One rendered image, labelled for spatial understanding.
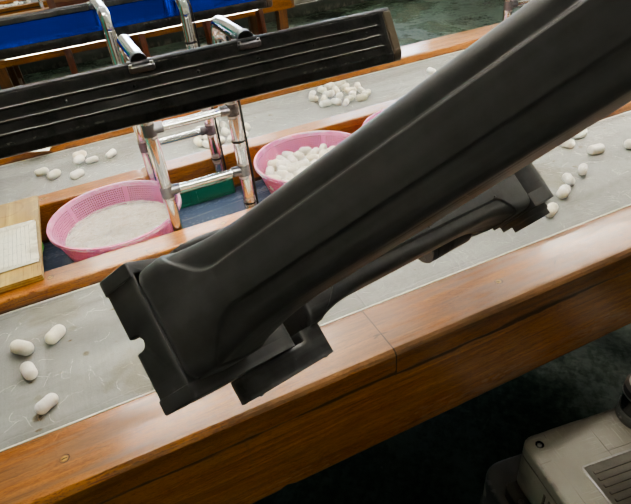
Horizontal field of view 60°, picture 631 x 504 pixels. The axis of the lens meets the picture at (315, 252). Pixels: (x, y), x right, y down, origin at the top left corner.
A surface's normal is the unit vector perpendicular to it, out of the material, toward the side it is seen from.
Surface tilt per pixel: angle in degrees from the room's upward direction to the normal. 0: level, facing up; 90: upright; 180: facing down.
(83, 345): 0
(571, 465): 0
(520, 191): 43
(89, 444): 0
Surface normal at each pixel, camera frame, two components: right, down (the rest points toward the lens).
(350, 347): -0.10, -0.81
